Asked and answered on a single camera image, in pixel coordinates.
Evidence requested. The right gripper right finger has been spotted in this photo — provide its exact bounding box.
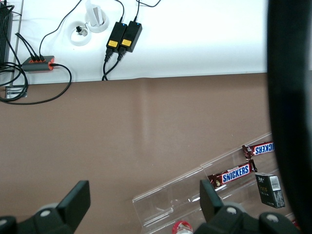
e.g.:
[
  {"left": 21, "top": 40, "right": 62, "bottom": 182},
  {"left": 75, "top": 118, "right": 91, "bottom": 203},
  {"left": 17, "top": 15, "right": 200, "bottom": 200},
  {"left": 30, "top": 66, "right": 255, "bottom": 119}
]
[{"left": 195, "top": 179, "right": 301, "bottom": 234}]

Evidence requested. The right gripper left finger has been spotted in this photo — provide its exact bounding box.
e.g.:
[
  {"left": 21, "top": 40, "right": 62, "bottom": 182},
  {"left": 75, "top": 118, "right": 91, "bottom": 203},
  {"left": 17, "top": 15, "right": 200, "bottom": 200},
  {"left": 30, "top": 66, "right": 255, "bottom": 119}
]
[{"left": 0, "top": 180, "right": 92, "bottom": 234}]

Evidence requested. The Snickers chocolate bar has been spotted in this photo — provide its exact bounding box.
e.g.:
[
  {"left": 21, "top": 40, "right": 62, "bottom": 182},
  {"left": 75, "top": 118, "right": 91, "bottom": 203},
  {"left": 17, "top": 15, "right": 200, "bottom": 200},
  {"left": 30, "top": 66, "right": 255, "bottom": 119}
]
[
  {"left": 241, "top": 141, "right": 275, "bottom": 157},
  {"left": 207, "top": 159, "right": 258, "bottom": 191}
]

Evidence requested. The red-lid snack cup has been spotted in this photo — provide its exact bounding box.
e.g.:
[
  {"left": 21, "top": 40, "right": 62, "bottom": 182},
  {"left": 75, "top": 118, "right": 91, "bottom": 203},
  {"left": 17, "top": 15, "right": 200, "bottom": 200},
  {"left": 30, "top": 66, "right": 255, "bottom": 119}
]
[{"left": 172, "top": 220, "right": 195, "bottom": 234}]

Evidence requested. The clear acrylic stepped shelf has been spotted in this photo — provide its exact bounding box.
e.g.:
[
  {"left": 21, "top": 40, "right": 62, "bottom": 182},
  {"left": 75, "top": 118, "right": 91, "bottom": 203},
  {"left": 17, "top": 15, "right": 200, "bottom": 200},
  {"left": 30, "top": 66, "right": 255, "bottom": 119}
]
[{"left": 132, "top": 131, "right": 297, "bottom": 234}]

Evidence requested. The small black box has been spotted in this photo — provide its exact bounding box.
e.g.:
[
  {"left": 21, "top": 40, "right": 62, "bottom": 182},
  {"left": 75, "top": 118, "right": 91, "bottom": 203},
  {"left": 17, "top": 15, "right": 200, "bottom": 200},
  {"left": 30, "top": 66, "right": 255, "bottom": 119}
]
[{"left": 254, "top": 171, "right": 286, "bottom": 209}]

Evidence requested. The grey orange USB hub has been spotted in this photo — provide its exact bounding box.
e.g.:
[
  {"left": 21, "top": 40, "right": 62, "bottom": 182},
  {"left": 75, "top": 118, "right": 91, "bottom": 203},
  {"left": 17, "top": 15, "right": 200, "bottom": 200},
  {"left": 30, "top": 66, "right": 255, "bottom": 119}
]
[{"left": 21, "top": 55, "right": 56, "bottom": 73}]

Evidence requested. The black power adapter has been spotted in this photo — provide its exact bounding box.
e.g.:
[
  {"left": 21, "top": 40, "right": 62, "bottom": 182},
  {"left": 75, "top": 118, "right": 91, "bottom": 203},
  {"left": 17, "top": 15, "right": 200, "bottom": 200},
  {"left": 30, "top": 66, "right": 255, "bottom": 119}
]
[
  {"left": 106, "top": 21, "right": 128, "bottom": 51},
  {"left": 118, "top": 20, "right": 143, "bottom": 53}
]

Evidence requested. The black ribbed device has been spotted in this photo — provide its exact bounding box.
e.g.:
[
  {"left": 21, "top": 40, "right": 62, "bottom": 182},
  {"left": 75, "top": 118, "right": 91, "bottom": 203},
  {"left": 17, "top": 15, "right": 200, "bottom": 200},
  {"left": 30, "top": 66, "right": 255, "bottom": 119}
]
[{"left": 0, "top": 4, "right": 13, "bottom": 64}]

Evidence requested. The thin adapter lead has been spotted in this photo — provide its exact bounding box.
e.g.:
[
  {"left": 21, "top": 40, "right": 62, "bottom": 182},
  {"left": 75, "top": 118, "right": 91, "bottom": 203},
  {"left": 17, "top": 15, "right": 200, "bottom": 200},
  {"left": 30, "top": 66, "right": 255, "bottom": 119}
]
[
  {"left": 116, "top": 0, "right": 125, "bottom": 24},
  {"left": 133, "top": 0, "right": 162, "bottom": 23}
]

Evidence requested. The long black hub cable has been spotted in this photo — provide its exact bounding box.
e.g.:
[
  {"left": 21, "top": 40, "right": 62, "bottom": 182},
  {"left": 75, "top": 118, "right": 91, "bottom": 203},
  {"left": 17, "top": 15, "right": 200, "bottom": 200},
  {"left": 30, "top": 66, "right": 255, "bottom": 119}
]
[{"left": 0, "top": 62, "right": 73, "bottom": 106}]

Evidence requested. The coiled black cable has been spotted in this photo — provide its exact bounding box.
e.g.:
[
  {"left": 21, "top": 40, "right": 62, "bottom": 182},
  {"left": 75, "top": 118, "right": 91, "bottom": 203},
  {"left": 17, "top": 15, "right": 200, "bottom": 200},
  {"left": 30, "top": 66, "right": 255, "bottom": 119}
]
[{"left": 0, "top": 62, "right": 29, "bottom": 102}]

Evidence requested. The thick blurred black cable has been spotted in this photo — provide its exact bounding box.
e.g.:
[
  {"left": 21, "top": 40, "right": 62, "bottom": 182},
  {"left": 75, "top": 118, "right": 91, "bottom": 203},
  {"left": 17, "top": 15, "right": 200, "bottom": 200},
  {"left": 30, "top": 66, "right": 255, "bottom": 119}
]
[{"left": 266, "top": 0, "right": 312, "bottom": 234}]

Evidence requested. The thick black power cord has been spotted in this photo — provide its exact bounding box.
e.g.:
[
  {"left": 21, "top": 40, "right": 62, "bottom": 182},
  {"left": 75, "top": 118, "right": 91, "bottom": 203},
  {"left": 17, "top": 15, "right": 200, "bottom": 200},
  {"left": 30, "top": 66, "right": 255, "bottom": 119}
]
[
  {"left": 104, "top": 48, "right": 125, "bottom": 79},
  {"left": 101, "top": 47, "right": 115, "bottom": 81}
]

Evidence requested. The black USB cable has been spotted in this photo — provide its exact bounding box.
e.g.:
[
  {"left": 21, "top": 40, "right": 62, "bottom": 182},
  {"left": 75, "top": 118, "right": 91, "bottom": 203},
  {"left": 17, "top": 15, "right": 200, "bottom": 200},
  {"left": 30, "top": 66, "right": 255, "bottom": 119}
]
[
  {"left": 21, "top": 36, "right": 46, "bottom": 61},
  {"left": 15, "top": 32, "right": 35, "bottom": 61}
]

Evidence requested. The thin black cable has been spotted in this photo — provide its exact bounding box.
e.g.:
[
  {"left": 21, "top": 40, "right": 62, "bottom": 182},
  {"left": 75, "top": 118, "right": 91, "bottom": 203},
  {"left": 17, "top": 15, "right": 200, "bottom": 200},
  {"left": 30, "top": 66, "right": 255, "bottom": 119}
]
[{"left": 39, "top": 0, "right": 83, "bottom": 57}]

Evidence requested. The silver metal rail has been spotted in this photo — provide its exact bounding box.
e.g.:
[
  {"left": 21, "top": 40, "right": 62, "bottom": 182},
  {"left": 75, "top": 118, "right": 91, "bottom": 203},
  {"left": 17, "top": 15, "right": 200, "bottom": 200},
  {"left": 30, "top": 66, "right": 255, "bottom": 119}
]
[{"left": 11, "top": 0, "right": 25, "bottom": 86}]

